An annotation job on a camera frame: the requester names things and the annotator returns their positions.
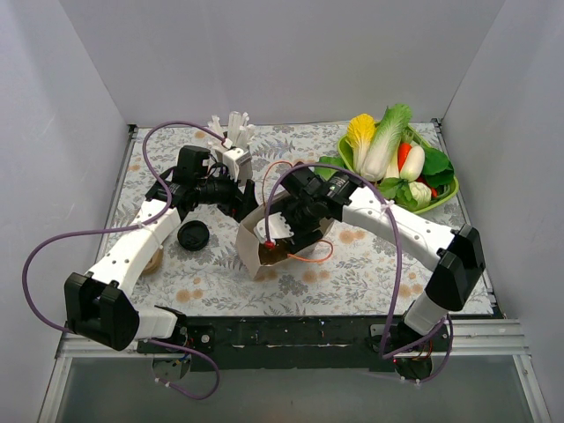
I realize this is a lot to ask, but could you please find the floral table mat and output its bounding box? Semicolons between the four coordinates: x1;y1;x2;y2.
87;122;494;317

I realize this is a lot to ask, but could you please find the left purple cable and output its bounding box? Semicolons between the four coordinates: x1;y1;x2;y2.
21;121;234;401

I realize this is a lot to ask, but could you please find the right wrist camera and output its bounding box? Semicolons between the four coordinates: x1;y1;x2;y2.
254;211;294;243

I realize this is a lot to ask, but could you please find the grey straw holder cup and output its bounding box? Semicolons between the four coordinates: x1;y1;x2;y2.
237;151;253;185

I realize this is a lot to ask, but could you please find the single cardboard cup carrier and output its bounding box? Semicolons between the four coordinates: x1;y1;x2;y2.
258;245;288;265

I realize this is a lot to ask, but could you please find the green vegetable tray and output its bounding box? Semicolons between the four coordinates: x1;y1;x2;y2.
337;122;460;215

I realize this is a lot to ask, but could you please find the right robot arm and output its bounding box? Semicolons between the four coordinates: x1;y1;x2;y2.
267;164;486;358

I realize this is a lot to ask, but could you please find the romaine lettuce toy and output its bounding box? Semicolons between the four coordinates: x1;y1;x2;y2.
314;156;346;180

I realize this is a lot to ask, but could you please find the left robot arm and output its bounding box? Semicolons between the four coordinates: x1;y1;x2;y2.
64;145;257;353

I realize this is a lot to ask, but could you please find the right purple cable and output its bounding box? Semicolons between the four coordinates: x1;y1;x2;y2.
263;162;455;384

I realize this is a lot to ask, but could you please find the yellow napa cabbage toy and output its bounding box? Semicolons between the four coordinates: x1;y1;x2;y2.
345;114;376;173

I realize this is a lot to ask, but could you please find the purple cable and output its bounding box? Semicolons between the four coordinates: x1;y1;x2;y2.
263;162;455;384
21;121;234;401

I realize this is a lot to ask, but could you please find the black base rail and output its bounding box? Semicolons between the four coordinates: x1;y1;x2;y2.
136;315;453;371

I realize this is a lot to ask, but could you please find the brown paper bag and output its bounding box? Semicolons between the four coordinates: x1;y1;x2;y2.
235;160;336;281

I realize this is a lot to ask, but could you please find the green napa cabbage toy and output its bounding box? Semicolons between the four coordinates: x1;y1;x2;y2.
360;103;412;182

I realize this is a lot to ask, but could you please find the white radish toy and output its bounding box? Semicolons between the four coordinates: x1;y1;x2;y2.
399;145;425;182

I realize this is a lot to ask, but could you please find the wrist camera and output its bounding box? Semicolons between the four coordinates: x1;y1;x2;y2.
219;138;252;186
254;211;294;243

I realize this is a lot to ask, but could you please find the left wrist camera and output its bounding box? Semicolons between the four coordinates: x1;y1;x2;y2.
219;138;252;186

